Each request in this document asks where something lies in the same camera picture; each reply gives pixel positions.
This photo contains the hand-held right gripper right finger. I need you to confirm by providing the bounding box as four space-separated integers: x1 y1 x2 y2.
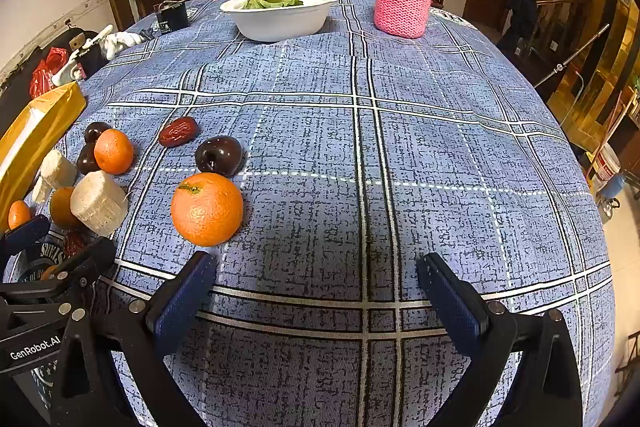
416 252 585 427

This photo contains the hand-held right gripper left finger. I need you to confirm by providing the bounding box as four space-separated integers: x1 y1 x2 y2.
50 251 217 427

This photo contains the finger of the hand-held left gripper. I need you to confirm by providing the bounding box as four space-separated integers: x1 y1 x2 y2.
0 214 51 260
0 236 117 308

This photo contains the small orange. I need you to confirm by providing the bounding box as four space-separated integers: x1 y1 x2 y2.
49 187 83 230
7 200 32 231
93 128 135 175

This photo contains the red date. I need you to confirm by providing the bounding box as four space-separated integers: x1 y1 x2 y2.
159 117 200 148
62 229 91 257

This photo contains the large orange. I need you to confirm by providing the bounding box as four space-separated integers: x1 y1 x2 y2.
171 172 245 248

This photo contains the yellow-taped white foam tray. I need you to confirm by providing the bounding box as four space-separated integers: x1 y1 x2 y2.
0 81 87 220

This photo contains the dark plum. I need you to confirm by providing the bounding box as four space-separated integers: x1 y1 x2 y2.
195 135 243 178
76 143 101 174
83 122 112 144

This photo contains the small peeled sugarcane piece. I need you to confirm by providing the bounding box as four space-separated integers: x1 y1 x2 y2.
31 177 53 204

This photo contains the black sofa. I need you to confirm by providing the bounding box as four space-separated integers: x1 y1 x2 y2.
0 29 108 138

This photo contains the red plastic bag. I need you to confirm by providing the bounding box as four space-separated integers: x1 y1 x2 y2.
29 47 68 100

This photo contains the blue plaid tablecloth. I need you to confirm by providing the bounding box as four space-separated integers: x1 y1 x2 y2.
0 0 617 427

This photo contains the pale plastic massager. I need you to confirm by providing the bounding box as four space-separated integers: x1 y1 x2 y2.
50 24 115 86

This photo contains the white bucket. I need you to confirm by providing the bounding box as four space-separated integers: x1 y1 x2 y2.
592 142 622 182

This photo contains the white glove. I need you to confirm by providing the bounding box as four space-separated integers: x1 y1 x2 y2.
102 32 143 60

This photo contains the small black box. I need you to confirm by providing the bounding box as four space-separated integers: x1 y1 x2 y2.
155 0 191 34

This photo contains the metal pole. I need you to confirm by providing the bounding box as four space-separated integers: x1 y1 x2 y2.
534 24 611 88

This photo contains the dark figure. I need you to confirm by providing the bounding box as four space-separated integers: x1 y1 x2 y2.
497 0 538 52

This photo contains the white bowl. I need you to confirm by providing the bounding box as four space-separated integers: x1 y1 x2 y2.
220 0 342 42

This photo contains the wooden stair railing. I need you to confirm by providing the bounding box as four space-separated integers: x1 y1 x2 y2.
535 0 593 58

